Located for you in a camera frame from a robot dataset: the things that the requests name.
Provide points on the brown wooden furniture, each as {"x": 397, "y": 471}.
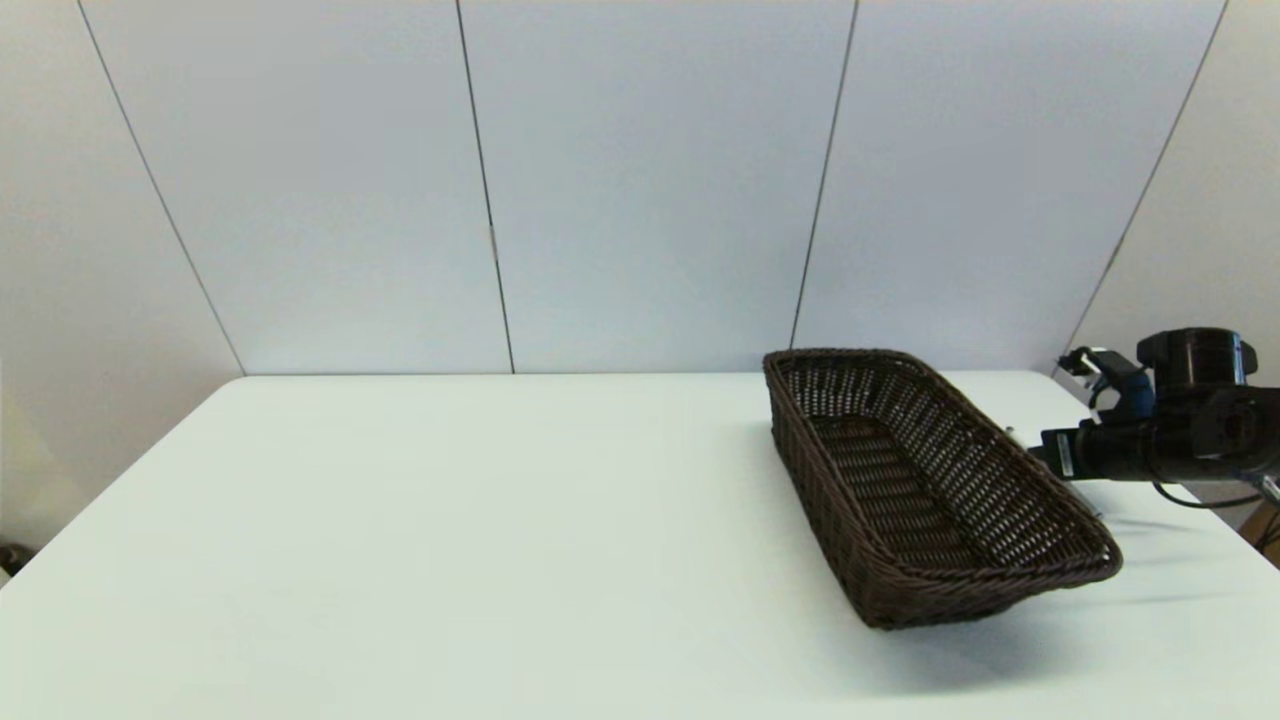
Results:
{"x": 1268, "y": 535}

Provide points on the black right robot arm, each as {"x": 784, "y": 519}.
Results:
{"x": 1195, "y": 362}

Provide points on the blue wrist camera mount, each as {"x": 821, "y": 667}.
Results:
{"x": 1135, "y": 395}

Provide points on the dark brown wicker basket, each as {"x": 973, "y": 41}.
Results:
{"x": 900, "y": 480}

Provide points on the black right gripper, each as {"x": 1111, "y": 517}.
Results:
{"x": 1110, "y": 452}

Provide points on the dark floor object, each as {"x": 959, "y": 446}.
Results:
{"x": 12, "y": 560}

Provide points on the white stylus pen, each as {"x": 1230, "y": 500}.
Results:
{"x": 1008, "y": 431}

